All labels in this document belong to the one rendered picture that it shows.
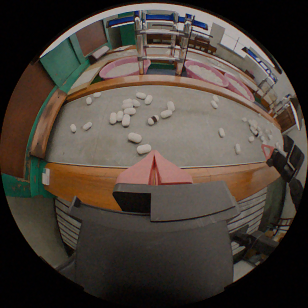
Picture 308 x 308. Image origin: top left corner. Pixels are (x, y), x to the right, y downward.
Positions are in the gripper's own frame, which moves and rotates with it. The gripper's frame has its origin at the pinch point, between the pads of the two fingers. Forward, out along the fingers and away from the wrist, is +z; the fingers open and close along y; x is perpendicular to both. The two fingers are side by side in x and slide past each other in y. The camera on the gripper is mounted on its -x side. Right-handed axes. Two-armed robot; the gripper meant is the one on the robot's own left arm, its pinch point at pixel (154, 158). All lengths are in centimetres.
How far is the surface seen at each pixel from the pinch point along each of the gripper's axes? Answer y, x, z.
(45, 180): 38.4, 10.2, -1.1
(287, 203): -460, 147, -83
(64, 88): 45, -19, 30
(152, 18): 1, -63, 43
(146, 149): 1.8, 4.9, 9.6
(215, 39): -260, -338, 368
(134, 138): 4.8, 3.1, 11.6
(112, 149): 10.9, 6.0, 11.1
